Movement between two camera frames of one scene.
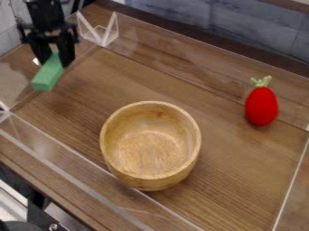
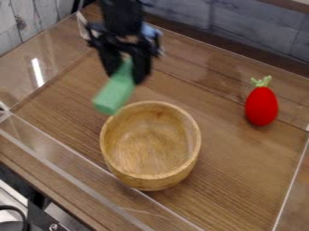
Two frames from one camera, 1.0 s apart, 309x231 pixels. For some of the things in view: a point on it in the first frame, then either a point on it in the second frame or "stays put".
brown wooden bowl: [149, 143] stays put
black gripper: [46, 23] -> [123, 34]
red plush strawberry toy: [262, 103] stays put
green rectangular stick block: [48, 74] -> [116, 89]
